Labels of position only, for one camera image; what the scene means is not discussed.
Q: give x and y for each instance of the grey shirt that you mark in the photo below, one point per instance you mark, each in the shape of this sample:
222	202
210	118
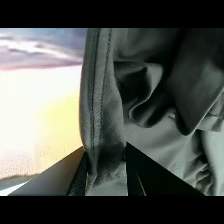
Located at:
156	83

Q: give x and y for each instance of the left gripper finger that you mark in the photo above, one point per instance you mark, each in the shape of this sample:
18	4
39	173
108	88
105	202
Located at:
56	178

